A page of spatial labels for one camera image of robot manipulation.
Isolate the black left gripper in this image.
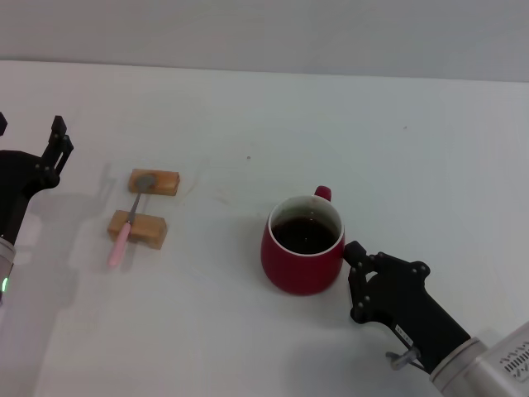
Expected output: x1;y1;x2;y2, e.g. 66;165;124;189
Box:
0;112;75;246

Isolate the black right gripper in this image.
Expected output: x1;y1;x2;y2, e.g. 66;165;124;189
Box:
343;241;473;374

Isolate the grey wrist connector plug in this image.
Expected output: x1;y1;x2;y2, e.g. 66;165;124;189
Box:
385;348;423;370

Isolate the notched wooden block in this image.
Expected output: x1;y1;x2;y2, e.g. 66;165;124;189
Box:
107;209;169;251

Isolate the red ceramic cup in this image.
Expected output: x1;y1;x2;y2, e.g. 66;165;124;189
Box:
260;184;346;297

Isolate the pink handled metal spoon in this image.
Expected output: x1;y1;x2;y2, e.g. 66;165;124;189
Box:
107;173;158;268

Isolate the dark brown coffee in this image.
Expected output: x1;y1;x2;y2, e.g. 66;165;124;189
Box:
272;214;340;255

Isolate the stained wooden block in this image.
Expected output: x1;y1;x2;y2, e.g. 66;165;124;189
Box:
126;168;183;197

